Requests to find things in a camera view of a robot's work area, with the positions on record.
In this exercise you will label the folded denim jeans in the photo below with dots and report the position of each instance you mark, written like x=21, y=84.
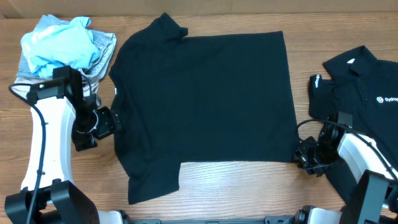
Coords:
x=105, y=42

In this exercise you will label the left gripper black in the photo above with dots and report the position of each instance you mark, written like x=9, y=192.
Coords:
x=109, y=121

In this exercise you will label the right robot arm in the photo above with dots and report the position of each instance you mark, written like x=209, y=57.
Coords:
x=352, y=160

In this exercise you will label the light blue crumpled shirt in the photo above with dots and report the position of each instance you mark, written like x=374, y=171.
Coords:
x=56, y=43

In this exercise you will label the black t-shirt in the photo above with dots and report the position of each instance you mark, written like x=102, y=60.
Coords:
x=199, y=99

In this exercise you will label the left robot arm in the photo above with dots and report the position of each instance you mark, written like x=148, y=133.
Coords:
x=62, y=118

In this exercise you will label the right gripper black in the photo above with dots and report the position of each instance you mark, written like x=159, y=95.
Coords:
x=304, y=154

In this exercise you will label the black polo shirt with logo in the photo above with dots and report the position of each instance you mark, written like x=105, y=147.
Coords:
x=366, y=88

